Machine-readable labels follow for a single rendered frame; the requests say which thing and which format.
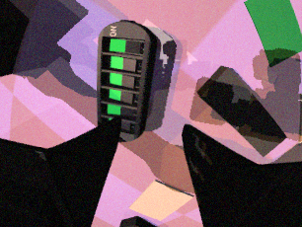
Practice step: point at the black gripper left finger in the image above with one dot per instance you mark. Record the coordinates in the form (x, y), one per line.
(74, 172)

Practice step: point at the dark grey switch panel with green rocker switches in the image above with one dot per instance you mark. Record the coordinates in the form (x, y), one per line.
(124, 71)

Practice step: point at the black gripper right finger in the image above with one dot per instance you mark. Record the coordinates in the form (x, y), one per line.
(228, 186)

